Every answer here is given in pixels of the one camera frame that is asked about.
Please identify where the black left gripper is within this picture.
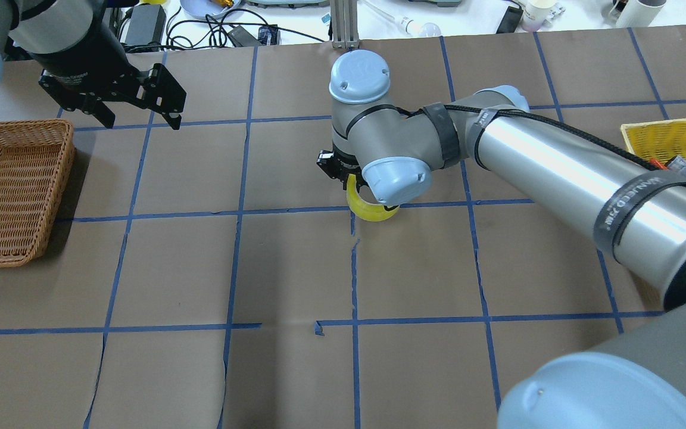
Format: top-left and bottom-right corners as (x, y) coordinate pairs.
(38, 21), (187, 130)

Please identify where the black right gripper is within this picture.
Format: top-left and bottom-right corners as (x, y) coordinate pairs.
(317, 150), (363, 186)

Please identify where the yellow tape roll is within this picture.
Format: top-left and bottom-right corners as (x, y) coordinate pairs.
(345, 174), (400, 222)

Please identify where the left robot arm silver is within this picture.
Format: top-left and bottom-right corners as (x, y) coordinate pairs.
(0, 1), (187, 130)

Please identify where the black power adapter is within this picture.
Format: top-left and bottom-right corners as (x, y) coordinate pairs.
(123, 3), (166, 52)

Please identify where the blue plate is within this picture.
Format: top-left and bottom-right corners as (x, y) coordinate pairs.
(180, 0), (243, 20)

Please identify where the brown wicker basket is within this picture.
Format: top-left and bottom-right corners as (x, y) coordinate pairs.
(0, 119), (76, 268)

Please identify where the brass cylinder tool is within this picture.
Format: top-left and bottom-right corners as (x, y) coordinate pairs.
(210, 0), (236, 8)

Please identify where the light bulb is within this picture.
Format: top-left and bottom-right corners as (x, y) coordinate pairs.
(363, 1), (442, 38)

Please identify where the orange toy carrot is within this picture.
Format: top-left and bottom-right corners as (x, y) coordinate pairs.
(650, 157), (669, 170)

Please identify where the yellow woven basket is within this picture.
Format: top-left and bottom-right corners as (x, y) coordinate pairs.
(620, 119), (686, 162)

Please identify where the aluminium frame post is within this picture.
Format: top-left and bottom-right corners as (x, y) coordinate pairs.
(329, 0), (360, 51)

